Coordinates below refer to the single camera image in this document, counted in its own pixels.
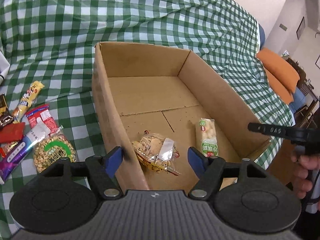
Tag small peanut pack green label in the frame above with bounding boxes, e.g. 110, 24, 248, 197
195, 118, 219, 157

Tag brown cardboard box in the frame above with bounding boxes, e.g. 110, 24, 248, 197
92, 42, 271, 192

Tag dark brown chocolate bar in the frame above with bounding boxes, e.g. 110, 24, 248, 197
0, 94, 14, 129

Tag orange cushion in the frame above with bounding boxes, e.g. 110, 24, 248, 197
257, 48, 300, 105

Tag clear bag of crackers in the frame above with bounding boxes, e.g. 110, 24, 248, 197
131, 131, 181, 176

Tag yellow cow candy bar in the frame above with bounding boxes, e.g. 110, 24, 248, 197
12, 81, 44, 124

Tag purple white long snack tube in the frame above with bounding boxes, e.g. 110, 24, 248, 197
1, 122, 50, 185

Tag wooden chair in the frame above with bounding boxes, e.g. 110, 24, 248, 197
286, 57, 319, 128

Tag round peanut bag green label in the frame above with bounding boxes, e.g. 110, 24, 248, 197
33, 126, 78, 173

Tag small red gold candy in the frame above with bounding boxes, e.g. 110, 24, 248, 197
0, 141, 18, 158

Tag green white checkered cloth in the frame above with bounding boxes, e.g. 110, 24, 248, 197
0, 0, 296, 238

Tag red white snack pouch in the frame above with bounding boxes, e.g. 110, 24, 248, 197
25, 104, 58, 134

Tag person's right hand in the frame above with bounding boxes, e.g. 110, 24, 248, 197
291, 151, 319, 199

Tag red snack packet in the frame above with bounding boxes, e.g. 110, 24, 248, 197
0, 122, 25, 144

